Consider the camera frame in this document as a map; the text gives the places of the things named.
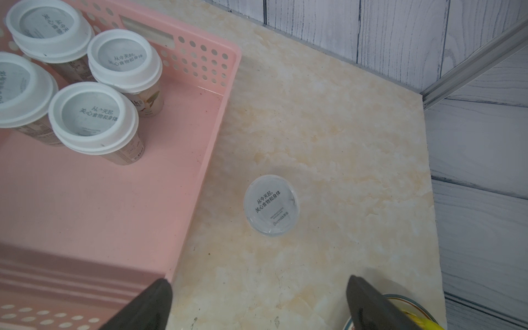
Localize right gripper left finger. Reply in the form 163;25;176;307
100;279;173;330

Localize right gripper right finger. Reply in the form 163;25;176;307
346;275;420;330

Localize pink perforated plastic basket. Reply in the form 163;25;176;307
1;1;242;329

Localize yogurt cup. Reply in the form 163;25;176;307
48;82;145;166
87;29;164;118
243;175;301;237
5;1;96;84
1;52;63;147

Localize orange patterned plate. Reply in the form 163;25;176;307
344;294;438;329

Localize yellow banana bunch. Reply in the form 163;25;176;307
404;311;444;330

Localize right aluminium frame post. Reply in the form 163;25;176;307
422;15;527;110

